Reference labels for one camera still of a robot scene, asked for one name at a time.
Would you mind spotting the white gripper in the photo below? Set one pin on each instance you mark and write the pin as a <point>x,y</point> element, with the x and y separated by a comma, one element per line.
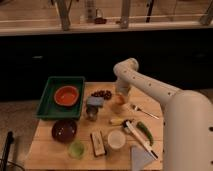
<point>122,87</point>

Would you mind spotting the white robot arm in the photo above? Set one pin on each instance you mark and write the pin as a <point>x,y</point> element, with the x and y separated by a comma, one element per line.
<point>188,119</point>

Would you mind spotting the white paper cup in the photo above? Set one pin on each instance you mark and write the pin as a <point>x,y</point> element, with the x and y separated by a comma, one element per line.
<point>116,139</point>

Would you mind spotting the small green cup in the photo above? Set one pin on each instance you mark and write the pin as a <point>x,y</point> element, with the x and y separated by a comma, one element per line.
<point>76,149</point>

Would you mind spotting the dark red grapes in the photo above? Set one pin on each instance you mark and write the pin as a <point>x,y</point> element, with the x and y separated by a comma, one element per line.
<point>106,94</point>

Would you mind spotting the blue sponge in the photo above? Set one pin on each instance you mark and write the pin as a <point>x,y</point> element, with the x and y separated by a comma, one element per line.
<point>95,101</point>

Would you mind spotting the yellow banana piece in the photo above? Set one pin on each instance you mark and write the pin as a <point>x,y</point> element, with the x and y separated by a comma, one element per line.
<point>116,121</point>

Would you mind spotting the black white knife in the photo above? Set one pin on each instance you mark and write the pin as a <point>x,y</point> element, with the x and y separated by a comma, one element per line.
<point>127,124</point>

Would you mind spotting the glass jar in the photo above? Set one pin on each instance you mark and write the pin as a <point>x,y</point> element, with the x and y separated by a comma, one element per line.
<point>91,112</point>

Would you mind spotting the green chili pepper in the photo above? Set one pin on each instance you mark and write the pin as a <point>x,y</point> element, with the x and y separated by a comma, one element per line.
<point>143,128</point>

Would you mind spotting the small wooden table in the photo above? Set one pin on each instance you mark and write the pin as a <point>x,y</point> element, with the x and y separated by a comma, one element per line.
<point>47,154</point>

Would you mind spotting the orange bowl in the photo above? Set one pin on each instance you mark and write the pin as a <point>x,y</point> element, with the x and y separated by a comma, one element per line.
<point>66,96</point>

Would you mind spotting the wooden block eraser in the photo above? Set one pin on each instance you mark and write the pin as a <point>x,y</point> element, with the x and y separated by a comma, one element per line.
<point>97,144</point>

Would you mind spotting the red object on shelf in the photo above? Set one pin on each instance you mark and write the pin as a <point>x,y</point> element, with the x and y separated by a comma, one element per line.
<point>100,21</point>

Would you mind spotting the dark red bowl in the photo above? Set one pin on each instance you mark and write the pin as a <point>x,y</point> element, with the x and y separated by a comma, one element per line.
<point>64,131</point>

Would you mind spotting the grey folded cloth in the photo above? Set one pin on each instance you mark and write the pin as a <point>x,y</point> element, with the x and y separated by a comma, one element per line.
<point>140,158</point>

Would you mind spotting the green plastic tray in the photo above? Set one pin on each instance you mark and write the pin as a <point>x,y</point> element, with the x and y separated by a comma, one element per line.
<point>48,109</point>

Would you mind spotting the black stand at left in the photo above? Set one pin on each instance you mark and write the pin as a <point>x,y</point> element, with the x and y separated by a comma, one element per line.
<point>9,140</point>

